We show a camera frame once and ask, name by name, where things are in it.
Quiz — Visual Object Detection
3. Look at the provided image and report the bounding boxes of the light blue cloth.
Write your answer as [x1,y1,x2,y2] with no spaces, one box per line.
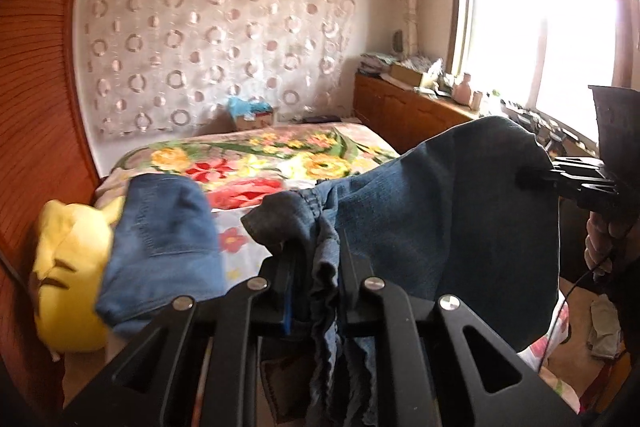
[227,96,274,118]

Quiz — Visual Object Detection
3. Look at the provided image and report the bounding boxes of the wooden framed window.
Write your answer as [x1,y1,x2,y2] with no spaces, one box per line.
[447,0,634,142]

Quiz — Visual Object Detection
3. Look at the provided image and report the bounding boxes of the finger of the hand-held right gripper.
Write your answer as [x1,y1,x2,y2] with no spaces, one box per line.
[550,158,609,175]
[516,169,621,208]

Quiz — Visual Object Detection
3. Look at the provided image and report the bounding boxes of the white cloth heap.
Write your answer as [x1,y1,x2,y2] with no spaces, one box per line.
[587,294,624,359]

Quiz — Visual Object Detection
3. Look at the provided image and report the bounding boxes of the thin black cable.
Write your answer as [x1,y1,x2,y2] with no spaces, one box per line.
[537,252,614,370]

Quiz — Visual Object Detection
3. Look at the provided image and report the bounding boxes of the wooden louvered wardrobe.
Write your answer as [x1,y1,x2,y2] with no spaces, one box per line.
[0,0,102,410]

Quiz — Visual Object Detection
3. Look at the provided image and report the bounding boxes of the small cardboard box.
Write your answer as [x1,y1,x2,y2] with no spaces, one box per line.
[235,107,277,132]

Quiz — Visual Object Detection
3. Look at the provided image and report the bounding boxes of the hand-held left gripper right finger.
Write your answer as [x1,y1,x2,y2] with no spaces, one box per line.
[337,231,577,427]

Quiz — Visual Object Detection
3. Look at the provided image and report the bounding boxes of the long wooden cabinet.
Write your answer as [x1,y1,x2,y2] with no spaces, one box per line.
[352,72,601,158]

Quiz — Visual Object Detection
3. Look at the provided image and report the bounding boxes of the blue denim pants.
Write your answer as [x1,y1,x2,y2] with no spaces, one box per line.
[95,116,562,427]

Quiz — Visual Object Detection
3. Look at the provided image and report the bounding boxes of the pink bottle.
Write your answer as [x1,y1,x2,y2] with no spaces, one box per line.
[452,73,475,104]

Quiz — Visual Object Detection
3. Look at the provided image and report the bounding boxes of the person's right hand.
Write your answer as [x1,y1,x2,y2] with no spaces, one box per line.
[584,211,626,276]

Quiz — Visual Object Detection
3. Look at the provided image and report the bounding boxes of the pile of papers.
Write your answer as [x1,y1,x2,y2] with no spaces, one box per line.
[357,51,396,76]

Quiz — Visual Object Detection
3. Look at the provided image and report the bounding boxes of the flat cardboard box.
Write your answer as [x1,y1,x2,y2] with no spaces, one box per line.
[389,63,427,87]

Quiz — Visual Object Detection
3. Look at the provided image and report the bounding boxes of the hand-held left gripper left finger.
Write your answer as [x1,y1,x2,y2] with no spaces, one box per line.
[62,241,302,427]

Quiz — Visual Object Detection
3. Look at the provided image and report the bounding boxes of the floral printed blanket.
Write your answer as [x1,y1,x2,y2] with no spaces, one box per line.
[95,122,572,419]

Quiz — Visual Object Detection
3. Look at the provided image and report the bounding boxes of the yellow plush toy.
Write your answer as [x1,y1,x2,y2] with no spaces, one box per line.
[31,196,126,354]

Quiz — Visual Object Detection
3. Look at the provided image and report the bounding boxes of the person's right forearm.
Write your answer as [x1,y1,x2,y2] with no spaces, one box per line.
[602,227,640,350]

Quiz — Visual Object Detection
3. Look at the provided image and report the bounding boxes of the circle-patterned lace curtain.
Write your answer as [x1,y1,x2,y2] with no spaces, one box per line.
[77,0,359,140]

